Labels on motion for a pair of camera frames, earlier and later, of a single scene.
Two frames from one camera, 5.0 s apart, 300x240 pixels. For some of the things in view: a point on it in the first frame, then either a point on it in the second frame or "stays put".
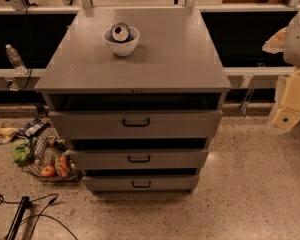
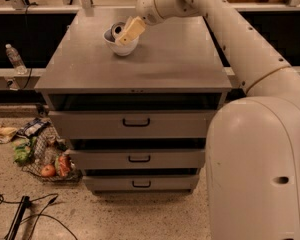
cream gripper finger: x=276 y=44 -> x=128 y=23
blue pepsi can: x=120 y=32 stays put
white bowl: x=123 y=48 stays put
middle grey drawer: x=138 y=159 stays put
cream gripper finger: x=286 y=118 -> x=133 y=30
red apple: x=48 y=171 stays put
